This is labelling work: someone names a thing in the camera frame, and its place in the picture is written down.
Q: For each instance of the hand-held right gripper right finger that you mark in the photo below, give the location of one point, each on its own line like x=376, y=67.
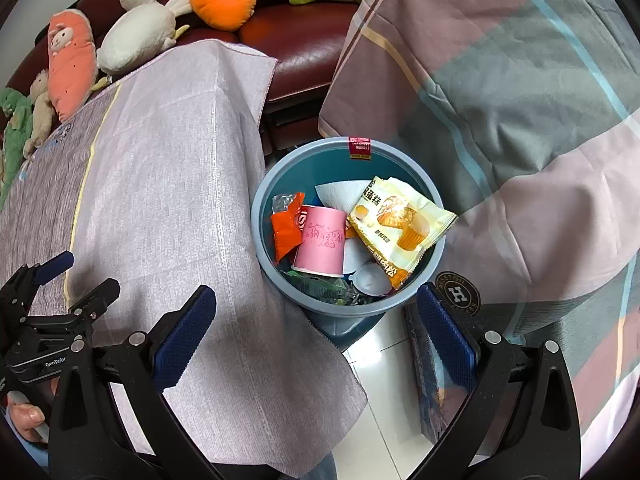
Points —
x=445, y=330

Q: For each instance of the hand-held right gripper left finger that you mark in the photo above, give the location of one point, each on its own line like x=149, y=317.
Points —
x=185, y=330

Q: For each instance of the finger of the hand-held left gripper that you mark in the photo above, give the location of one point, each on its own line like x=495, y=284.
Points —
x=97, y=292
x=55, y=262

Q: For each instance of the yellow snack wrapper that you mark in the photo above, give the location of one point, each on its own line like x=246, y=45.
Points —
x=400, y=220

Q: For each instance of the blue round bin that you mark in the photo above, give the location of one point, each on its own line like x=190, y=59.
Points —
x=265, y=240

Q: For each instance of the green wrapper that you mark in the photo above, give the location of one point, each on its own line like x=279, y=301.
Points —
x=320, y=290

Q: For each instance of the orange snack wrapper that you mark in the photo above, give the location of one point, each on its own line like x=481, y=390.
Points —
x=285, y=232

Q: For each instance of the pink paper cup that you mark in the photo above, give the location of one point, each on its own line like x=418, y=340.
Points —
x=322, y=240

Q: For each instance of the clear plastic bag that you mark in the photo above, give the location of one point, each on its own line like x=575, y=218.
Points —
x=282, y=202

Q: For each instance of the white paper sheet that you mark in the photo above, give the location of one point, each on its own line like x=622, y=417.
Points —
x=340, y=192

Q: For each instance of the person's left hand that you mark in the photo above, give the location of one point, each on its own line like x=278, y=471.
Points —
x=27, y=417

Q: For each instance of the round black badge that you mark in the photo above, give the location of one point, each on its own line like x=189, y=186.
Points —
x=456, y=294

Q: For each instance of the colourful flat box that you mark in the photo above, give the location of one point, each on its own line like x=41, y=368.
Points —
x=425, y=375

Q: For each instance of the grey-pink tablecloth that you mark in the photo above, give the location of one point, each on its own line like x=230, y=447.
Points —
x=165, y=185

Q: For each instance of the green dinosaur plush toy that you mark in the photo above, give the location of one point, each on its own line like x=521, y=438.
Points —
x=15, y=130

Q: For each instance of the beige plush toy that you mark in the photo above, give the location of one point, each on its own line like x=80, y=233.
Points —
x=40, y=110

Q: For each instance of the pink carrot plush toy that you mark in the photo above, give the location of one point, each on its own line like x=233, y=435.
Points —
x=70, y=65

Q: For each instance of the white duck plush toy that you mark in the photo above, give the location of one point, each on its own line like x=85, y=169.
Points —
x=135, y=35

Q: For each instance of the plaid blanket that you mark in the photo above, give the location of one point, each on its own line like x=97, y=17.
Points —
x=475, y=85

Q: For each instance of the dark red leather sofa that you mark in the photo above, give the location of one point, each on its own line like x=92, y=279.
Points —
x=300, y=45

